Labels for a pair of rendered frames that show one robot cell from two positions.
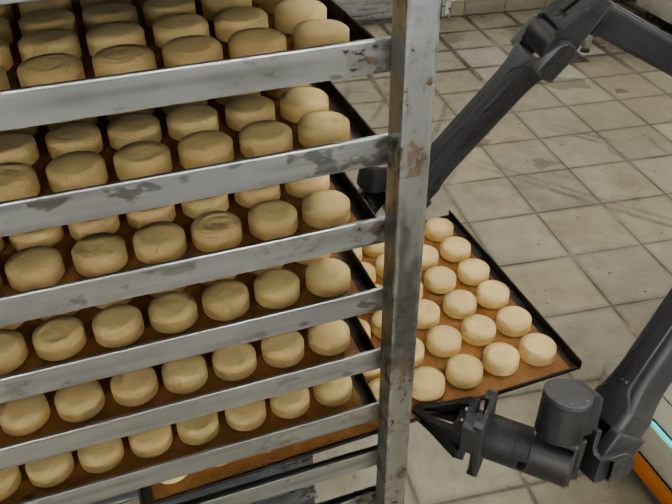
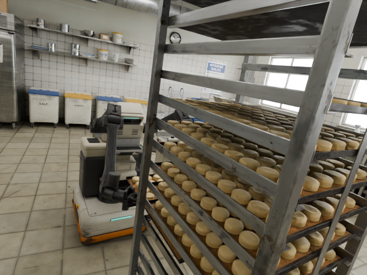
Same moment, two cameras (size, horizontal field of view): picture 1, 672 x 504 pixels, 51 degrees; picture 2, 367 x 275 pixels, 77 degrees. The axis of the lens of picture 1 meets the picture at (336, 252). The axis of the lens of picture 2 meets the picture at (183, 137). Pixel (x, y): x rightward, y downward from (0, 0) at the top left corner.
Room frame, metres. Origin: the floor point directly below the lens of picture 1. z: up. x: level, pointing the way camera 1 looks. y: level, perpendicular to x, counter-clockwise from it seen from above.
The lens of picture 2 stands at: (1.09, 0.97, 1.51)
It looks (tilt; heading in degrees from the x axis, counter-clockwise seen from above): 15 degrees down; 255
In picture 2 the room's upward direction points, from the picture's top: 9 degrees clockwise
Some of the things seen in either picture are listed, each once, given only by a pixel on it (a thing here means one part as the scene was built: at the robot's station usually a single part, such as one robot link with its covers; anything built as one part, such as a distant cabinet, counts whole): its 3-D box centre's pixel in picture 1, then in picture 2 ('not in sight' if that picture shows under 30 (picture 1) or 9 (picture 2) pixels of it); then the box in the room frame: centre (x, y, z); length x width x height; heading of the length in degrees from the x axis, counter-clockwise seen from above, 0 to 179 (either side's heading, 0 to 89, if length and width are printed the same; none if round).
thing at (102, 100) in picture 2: not in sight; (107, 112); (1.55, -4.74, 0.38); 0.64 x 0.54 x 0.77; 101
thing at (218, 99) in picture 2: not in sight; (235, 106); (-0.12, -1.52, 1.25); 0.56 x 0.29 x 0.14; 106
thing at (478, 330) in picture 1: (478, 330); not in sight; (0.75, -0.20, 0.93); 0.05 x 0.05 x 0.02
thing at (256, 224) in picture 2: not in sight; (195, 173); (0.87, 0.36, 1.23); 0.64 x 0.03 x 0.03; 109
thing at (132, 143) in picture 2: not in sight; (126, 151); (1.06, -0.83, 0.84); 0.28 x 0.16 x 0.22; 19
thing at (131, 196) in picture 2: not in sight; (136, 202); (1.01, 0.00, 0.90); 0.09 x 0.07 x 0.07; 154
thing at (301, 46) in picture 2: not in sight; (218, 48); (0.87, 0.36, 1.59); 0.64 x 0.03 x 0.03; 109
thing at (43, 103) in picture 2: not in sight; (45, 107); (2.82, -4.46, 0.38); 0.64 x 0.54 x 0.77; 105
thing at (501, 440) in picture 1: (501, 440); not in sight; (0.57, -0.20, 0.91); 0.07 x 0.07 x 0.10; 63
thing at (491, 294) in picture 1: (492, 294); not in sight; (0.83, -0.24, 0.93); 0.05 x 0.05 x 0.02
